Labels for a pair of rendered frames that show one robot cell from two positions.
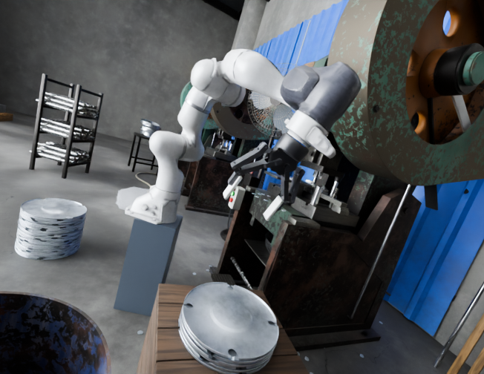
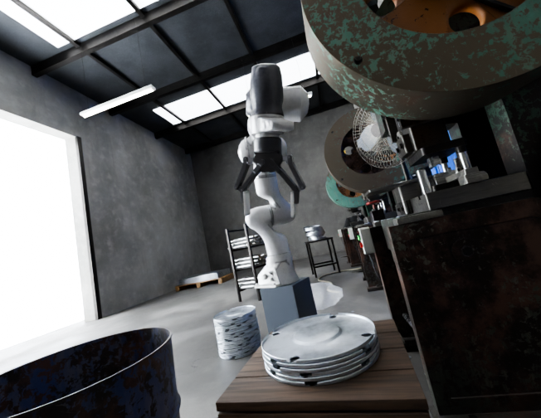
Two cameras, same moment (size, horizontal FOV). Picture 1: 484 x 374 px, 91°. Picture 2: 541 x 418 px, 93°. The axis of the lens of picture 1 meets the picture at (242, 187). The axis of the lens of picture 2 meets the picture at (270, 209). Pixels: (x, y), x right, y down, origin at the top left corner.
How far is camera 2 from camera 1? 53 cm
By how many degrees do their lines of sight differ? 42
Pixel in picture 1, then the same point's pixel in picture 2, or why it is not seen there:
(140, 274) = not seen: hidden behind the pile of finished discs
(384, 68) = (338, 30)
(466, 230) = not seen: outside the picture
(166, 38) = (306, 157)
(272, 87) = not seen: hidden behind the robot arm
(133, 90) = (301, 211)
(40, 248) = (230, 348)
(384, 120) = (379, 60)
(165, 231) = (285, 291)
